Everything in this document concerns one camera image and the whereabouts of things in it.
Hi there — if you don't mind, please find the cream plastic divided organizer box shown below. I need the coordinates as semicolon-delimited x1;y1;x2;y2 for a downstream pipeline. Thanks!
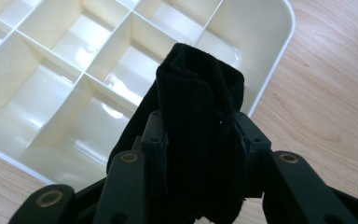
0;0;296;193

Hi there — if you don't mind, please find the black sock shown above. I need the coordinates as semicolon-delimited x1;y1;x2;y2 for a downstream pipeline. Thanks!
106;42;247;224

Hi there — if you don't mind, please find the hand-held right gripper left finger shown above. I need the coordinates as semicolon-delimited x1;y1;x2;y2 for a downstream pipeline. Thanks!
132;110;170;200

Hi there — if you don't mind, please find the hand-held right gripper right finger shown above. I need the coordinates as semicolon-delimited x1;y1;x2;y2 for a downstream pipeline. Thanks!
232;111;272;200

